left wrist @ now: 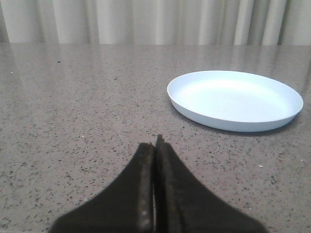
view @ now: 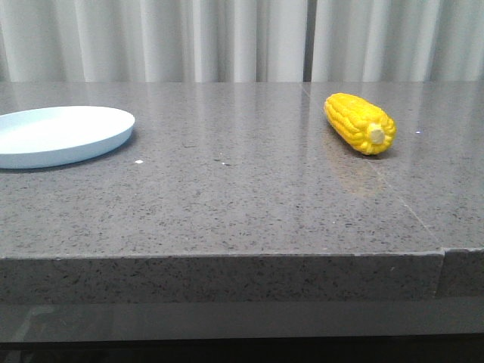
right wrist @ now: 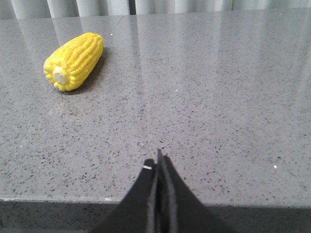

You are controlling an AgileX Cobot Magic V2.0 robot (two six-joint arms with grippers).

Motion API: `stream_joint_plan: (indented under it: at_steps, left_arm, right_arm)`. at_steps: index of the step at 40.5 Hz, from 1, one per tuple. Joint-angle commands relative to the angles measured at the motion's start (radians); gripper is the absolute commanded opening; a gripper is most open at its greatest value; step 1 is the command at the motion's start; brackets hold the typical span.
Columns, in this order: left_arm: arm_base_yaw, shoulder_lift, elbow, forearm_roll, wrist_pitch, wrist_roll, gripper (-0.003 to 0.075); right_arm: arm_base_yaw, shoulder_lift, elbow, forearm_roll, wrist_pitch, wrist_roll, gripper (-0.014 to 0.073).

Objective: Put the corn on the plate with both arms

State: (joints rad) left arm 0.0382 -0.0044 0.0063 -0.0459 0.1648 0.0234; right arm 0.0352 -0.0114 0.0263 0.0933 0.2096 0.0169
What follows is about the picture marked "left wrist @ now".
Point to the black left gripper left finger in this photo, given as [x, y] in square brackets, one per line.
[125, 206]

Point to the light blue round plate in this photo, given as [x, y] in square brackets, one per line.
[234, 101]

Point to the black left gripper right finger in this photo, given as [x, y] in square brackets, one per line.
[183, 204]

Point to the white pleated curtain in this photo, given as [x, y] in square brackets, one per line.
[157, 22]

